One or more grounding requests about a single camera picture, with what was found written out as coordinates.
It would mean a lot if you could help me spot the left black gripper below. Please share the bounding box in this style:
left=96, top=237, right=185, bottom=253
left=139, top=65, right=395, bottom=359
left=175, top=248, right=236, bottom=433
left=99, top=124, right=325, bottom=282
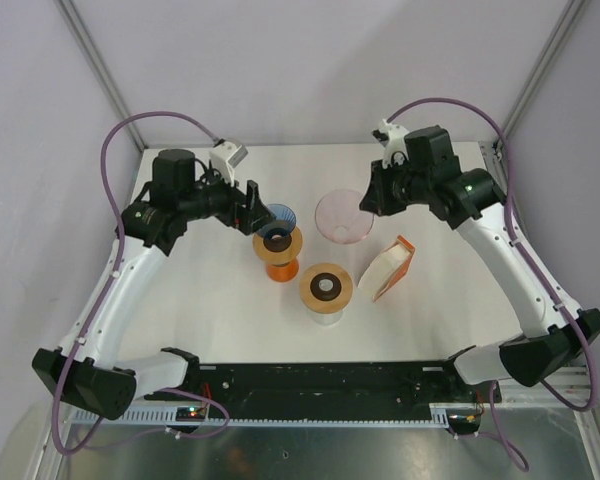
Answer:
left=180, top=162, right=276, bottom=235

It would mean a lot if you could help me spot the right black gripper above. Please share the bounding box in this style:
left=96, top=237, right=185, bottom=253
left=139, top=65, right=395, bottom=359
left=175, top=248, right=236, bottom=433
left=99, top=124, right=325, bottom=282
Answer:
left=360, top=156, right=432, bottom=217

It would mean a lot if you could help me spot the blue glass dripper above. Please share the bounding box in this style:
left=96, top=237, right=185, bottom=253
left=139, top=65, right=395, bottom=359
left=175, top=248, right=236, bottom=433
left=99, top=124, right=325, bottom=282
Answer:
left=257, top=203, right=296, bottom=239

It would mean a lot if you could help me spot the pink glass dripper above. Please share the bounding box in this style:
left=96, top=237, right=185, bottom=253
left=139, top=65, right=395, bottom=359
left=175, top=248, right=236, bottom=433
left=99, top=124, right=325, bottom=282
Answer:
left=314, top=189, right=374, bottom=245

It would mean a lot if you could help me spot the wooden dripper ring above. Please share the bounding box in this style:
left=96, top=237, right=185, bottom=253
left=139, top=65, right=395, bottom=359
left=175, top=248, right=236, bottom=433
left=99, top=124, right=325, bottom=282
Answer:
left=252, top=224, right=305, bottom=266
left=298, top=262, right=354, bottom=314

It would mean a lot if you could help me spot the orange glass carafe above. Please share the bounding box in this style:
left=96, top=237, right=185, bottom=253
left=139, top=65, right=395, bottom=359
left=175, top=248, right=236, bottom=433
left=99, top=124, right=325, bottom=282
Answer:
left=265, top=260, right=299, bottom=283

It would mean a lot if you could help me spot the coffee filter pack orange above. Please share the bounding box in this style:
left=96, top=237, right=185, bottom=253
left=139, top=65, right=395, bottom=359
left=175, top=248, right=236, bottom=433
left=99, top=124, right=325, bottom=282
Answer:
left=358, top=235, right=416, bottom=302

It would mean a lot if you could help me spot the clear glass carafe brown collar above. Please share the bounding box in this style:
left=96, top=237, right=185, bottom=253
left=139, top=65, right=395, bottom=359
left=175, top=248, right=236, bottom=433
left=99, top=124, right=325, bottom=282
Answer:
left=308, top=308, right=344, bottom=327

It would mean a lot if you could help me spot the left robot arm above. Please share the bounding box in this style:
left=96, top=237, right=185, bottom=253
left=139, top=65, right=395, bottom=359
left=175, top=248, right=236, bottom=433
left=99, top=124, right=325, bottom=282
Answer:
left=32, top=141, right=274, bottom=420

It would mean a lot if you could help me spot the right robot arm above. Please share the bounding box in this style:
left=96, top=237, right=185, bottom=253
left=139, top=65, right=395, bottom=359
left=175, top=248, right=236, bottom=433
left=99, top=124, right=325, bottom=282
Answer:
left=360, top=120, right=600, bottom=401

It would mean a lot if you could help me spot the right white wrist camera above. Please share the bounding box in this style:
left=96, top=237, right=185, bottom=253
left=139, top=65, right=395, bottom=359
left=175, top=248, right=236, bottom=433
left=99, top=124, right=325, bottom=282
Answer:
left=372, top=119, right=409, bottom=169

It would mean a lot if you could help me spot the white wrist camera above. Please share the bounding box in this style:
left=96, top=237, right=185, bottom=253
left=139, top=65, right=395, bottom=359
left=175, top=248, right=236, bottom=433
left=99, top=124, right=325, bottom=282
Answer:
left=209, top=139, right=248, bottom=185
left=372, top=119, right=409, bottom=169

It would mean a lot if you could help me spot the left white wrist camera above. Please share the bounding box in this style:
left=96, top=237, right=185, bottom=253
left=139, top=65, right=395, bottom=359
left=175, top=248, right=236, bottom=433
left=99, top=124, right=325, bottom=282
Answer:
left=209, top=139, right=248, bottom=185

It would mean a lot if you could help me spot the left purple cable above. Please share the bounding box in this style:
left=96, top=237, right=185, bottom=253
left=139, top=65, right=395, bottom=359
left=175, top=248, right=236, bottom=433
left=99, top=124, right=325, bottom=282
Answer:
left=52, top=110, right=231, bottom=456

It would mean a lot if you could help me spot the purple cable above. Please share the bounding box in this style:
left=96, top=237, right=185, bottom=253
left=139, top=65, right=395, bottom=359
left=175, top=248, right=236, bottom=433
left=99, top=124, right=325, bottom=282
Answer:
left=387, top=97, right=599, bottom=472
left=52, top=110, right=231, bottom=456

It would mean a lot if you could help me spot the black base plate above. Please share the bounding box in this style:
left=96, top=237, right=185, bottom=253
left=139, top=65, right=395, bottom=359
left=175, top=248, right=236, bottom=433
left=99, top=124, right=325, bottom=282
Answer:
left=143, top=359, right=504, bottom=422

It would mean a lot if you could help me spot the grey cable duct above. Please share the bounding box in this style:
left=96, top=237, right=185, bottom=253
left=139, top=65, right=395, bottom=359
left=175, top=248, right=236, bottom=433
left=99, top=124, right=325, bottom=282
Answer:
left=69, top=402, right=474, bottom=427

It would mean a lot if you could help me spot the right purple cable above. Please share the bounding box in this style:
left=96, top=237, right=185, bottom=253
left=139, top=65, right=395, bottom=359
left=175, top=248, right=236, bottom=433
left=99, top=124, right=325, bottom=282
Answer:
left=387, top=97, right=599, bottom=472

